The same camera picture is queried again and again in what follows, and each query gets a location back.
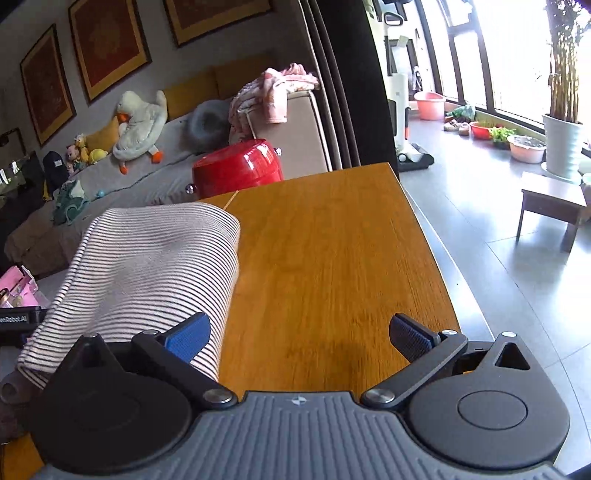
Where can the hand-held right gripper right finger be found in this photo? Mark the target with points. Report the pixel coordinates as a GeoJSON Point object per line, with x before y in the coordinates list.
{"type": "Point", "coordinates": [411, 337]}

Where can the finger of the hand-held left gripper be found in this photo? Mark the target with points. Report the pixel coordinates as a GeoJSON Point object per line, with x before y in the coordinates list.
{"type": "Point", "coordinates": [23, 387]}

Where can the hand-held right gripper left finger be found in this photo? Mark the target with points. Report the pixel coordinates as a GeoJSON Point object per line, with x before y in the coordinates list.
{"type": "Point", "coordinates": [189, 337]}

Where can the striped white shirt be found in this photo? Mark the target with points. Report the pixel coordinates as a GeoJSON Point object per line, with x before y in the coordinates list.
{"type": "Point", "coordinates": [138, 267]}

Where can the pink clothes pile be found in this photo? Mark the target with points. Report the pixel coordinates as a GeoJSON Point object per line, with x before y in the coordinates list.
{"type": "Point", "coordinates": [277, 87]}

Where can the pink toy box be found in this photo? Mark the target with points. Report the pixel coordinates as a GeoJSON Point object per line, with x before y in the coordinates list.
{"type": "Point", "coordinates": [16, 286]}

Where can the dark cabinet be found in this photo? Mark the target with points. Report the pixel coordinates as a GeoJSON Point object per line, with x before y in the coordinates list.
{"type": "Point", "coordinates": [25, 194]}

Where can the grey covered sofa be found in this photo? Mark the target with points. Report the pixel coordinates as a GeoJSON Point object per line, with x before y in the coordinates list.
{"type": "Point", "coordinates": [152, 184]}

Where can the black cap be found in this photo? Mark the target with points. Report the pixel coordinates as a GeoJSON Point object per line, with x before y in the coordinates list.
{"type": "Point", "coordinates": [54, 164]}

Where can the red round stool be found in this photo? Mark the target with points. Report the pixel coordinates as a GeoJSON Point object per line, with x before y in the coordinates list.
{"type": "Point", "coordinates": [235, 168]}

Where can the small pink doll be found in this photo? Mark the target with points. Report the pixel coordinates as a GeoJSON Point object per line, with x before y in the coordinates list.
{"type": "Point", "coordinates": [72, 157]}

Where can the yellow round plush toy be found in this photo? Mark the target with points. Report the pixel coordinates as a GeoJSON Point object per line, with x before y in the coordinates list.
{"type": "Point", "coordinates": [98, 156]}

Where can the small yellow doll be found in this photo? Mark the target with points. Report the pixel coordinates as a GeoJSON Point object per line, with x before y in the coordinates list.
{"type": "Point", "coordinates": [82, 146]}

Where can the small wooden stool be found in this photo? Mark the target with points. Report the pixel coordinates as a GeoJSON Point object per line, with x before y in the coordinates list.
{"type": "Point", "coordinates": [549, 194]}

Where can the yellow pillow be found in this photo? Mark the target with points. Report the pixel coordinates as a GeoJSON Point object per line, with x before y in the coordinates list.
{"type": "Point", "coordinates": [104, 136]}

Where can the grey round cushion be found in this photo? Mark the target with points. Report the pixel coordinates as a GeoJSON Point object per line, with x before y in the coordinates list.
{"type": "Point", "coordinates": [207, 124]}

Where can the white goose plush toy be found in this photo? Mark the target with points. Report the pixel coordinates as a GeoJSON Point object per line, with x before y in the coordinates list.
{"type": "Point", "coordinates": [138, 129]}

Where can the pile of shoes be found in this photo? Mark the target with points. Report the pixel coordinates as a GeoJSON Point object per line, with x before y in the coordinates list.
{"type": "Point", "coordinates": [457, 127]}

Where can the red plastic basin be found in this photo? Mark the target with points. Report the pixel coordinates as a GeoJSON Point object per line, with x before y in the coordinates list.
{"type": "Point", "coordinates": [484, 131]}

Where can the pink planter basin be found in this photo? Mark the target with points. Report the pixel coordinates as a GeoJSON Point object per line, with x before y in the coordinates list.
{"type": "Point", "coordinates": [526, 151]}

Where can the small green potted plant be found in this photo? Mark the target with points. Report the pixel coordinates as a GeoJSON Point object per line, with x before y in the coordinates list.
{"type": "Point", "coordinates": [503, 136]}

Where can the pink plastic basin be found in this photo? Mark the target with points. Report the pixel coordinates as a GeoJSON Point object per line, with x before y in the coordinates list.
{"type": "Point", "coordinates": [429, 106]}

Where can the white floor washer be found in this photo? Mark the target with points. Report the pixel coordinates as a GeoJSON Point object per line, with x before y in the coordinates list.
{"type": "Point", "coordinates": [399, 101]}

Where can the mustard back cushion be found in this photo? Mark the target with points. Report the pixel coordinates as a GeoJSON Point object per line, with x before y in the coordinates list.
{"type": "Point", "coordinates": [240, 71]}
{"type": "Point", "coordinates": [189, 94]}

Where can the tall potted palm plant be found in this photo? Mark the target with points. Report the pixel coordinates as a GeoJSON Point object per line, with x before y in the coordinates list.
{"type": "Point", "coordinates": [561, 143]}

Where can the brown curtain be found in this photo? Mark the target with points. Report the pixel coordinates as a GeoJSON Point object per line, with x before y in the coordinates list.
{"type": "Point", "coordinates": [332, 92]}

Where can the red framed wall picture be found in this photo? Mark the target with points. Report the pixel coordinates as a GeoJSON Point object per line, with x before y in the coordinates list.
{"type": "Point", "coordinates": [217, 18]}
{"type": "Point", "coordinates": [48, 87]}
{"type": "Point", "coordinates": [111, 46]}

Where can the black window frame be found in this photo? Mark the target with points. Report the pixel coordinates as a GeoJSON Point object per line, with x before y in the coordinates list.
{"type": "Point", "coordinates": [485, 78]}

